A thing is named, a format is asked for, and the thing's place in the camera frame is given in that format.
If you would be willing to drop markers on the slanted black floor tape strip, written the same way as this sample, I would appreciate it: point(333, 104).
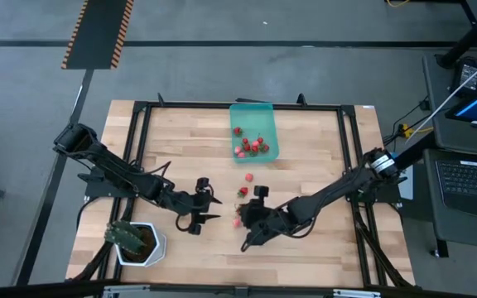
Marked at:
point(39, 232)

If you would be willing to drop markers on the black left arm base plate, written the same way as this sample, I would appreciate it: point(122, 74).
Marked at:
point(91, 191)

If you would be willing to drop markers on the black metal table frame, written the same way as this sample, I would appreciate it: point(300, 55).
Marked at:
point(168, 105)

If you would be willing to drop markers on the white hexagonal plant pot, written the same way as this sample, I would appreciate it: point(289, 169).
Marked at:
point(160, 244)

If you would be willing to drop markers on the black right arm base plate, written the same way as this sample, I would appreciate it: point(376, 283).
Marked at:
point(389, 198)

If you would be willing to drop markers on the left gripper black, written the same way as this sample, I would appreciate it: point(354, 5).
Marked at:
point(189, 203)

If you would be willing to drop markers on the teal plastic tupperware container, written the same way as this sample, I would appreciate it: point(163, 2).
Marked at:
point(259, 116)

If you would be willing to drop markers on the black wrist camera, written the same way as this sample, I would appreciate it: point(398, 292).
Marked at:
point(261, 191)
point(195, 229)

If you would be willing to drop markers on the small white label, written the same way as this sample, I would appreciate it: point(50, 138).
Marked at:
point(368, 107)

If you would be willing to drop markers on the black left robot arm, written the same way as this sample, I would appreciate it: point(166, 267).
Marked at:
point(118, 169)

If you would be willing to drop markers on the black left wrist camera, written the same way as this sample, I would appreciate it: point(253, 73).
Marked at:
point(195, 229)

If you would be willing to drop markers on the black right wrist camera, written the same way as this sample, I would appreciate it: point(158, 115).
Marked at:
point(261, 191)

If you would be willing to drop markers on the silver metal bracket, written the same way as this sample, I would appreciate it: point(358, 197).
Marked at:
point(356, 294)
point(126, 291)

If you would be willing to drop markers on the black stand pole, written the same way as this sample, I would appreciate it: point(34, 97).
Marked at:
point(470, 37)

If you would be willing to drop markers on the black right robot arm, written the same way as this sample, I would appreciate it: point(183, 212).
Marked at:
point(333, 190)

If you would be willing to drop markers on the thin white rod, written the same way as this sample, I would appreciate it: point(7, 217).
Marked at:
point(449, 100)

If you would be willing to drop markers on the green cactus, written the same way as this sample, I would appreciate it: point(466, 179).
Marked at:
point(122, 238)

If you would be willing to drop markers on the grey side desk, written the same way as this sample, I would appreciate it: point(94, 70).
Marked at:
point(433, 103)

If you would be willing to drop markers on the dark grey laptop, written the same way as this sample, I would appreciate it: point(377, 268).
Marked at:
point(470, 186)

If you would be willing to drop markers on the black mat with orange stripes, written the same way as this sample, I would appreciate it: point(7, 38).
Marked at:
point(97, 33)

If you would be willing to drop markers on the red cherry with stem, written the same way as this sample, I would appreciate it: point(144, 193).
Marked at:
point(260, 140)

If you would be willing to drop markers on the black power adapter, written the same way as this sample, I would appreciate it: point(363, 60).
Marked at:
point(466, 76)

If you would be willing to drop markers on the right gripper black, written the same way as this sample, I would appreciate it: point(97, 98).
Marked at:
point(263, 219)

